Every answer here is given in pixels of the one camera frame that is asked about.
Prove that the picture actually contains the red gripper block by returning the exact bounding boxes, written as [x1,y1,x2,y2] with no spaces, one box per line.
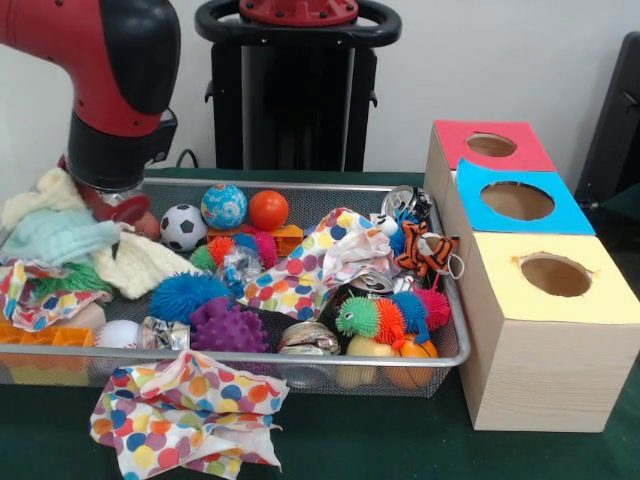
[75,186,154,227]

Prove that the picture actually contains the white knitted cloth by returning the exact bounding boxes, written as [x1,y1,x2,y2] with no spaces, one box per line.
[0,168,197,301]

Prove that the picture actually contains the mint green knitted cloth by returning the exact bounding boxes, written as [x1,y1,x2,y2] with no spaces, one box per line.
[0,208,123,267]

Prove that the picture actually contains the polka dot cloth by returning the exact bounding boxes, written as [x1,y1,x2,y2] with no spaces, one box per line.
[238,208,401,322]
[90,352,290,480]
[0,260,113,333]

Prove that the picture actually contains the wooden box with three holes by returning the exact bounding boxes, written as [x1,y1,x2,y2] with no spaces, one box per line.
[424,120,640,433]

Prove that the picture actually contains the small soccer ball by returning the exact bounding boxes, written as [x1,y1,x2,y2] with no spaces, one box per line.
[160,204,208,252]

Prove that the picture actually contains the small globe print ball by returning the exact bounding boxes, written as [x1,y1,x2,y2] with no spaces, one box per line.
[200,183,249,231]

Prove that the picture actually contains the green spiky ball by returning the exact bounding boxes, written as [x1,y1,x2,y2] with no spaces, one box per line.
[35,262,111,300]

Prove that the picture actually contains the blue spiky ball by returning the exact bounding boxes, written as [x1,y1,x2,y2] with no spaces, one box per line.
[148,272,233,325]

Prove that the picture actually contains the small white baseball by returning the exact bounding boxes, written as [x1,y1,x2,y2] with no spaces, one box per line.
[95,320,141,350]

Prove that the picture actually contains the small red ball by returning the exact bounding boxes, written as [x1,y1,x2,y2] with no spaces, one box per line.
[248,190,290,233]

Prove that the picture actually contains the purple spiky ball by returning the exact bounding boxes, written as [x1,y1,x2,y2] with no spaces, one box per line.
[190,297,272,354]

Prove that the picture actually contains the orange toy building block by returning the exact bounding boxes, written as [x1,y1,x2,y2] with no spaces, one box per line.
[0,322,96,388]

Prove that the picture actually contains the dented silver can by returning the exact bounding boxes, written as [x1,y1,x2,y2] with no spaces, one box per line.
[277,320,342,360]

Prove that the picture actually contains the crushed silver can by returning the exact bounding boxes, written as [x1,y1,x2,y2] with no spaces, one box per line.
[345,267,397,300]

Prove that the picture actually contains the rainbow spiky caterpillar toy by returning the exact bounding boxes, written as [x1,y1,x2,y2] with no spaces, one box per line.
[335,290,452,347]

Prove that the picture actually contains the orange striped tiger toy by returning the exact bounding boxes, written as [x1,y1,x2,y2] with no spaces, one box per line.
[395,220,462,280]

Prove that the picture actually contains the small orange basketball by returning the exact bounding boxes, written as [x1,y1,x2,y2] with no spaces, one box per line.
[385,338,441,391]

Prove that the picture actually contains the green cloth side table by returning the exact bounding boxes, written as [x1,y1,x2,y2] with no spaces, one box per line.
[598,183,640,223]

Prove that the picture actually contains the black upright panel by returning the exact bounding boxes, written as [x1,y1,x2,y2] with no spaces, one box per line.
[583,32,640,216]

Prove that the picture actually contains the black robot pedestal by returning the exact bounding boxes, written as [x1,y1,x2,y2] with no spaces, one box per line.
[195,0,403,171]

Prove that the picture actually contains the clear wire mesh bin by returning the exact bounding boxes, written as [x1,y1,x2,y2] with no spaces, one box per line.
[0,176,471,403]

